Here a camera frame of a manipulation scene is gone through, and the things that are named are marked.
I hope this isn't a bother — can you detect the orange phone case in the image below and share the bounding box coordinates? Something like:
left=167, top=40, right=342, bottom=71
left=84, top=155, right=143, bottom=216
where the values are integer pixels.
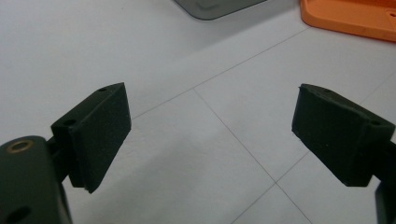
left=300, top=0, right=396, bottom=43

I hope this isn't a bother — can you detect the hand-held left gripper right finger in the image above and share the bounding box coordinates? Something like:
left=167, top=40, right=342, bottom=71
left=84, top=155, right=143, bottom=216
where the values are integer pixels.
left=291, top=83, right=396, bottom=188

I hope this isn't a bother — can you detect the grey transparent storage box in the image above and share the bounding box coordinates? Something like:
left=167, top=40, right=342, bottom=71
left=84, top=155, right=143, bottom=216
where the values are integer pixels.
left=172, top=0, right=269, bottom=21

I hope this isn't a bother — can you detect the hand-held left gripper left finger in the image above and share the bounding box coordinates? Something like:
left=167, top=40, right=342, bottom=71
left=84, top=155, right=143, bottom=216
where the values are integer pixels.
left=46, top=81, right=133, bottom=194

